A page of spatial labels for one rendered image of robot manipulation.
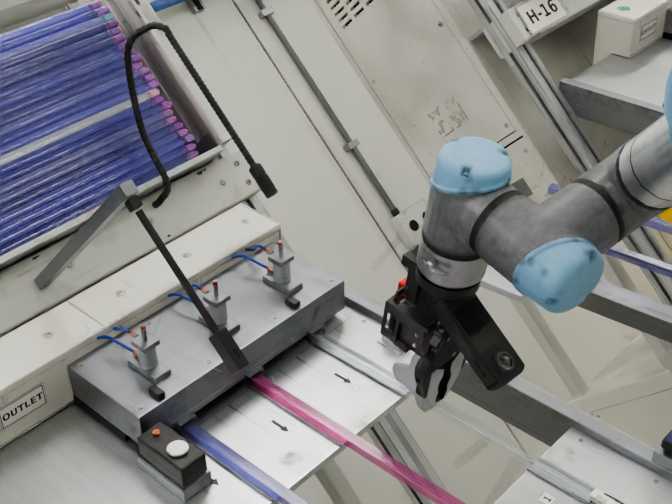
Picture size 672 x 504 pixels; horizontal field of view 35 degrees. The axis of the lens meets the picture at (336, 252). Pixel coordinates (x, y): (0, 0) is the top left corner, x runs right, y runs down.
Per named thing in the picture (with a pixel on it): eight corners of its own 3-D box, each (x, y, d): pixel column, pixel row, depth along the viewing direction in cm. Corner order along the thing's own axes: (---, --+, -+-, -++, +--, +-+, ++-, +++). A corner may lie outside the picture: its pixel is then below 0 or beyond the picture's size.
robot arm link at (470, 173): (479, 190, 99) (419, 143, 104) (459, 276, 106) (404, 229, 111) (537, 164, 103) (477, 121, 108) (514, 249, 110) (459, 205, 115)
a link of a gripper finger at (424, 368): (430, 377, 124) (445, 323, 119) (442, 386, 123) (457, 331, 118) (405, 396, 121) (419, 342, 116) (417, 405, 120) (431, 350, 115)
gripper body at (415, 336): (419, 307, 126) (435, 230, 119) (476, 347, 122) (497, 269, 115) (377, 338, 122) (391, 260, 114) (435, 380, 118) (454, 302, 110)
